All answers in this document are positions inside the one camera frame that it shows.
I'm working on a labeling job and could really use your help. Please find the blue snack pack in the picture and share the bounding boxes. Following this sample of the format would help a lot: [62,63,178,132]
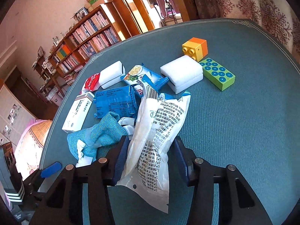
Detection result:
[93,85,138,119]

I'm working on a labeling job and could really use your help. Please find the patterned beige curtain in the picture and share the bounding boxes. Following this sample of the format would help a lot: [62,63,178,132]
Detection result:
[194,0,299,60]

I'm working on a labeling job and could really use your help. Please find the red white balloon packet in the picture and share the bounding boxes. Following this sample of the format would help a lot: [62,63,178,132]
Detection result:
[81,73,100,94]

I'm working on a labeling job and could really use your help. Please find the white printed plastic bag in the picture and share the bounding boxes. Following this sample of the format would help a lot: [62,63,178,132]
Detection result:
[117,89,191,213]

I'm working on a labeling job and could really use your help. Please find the wooden door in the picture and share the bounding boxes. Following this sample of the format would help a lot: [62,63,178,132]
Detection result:
[112,0,199,38]

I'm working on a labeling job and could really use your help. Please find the blue knitted cloth pouch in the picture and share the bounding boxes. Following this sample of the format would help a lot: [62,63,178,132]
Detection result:
[67,112,128,161]

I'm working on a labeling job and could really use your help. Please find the white sponge block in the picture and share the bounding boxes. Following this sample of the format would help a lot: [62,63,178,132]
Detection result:
[98,61,126,89]

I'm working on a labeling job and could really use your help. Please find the green block blue dots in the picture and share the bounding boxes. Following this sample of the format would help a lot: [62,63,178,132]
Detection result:
[199,58,236,91]

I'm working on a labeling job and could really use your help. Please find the white medicine box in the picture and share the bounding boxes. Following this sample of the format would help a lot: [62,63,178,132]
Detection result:
[62,92,94,133]

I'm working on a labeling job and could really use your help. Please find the white sponge with black stripe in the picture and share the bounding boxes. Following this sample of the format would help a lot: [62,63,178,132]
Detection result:
[160,55,203,94]

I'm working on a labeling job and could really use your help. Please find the blue cracker packet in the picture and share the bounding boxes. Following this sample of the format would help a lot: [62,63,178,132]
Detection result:
[121,64,169,98]

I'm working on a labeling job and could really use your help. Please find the wooden bookshelf with books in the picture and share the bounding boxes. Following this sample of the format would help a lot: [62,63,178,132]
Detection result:
[32,3,122,100]

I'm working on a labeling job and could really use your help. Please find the yellow orange toy brick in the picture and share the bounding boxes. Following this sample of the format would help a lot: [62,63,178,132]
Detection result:
[181,37,208,62]

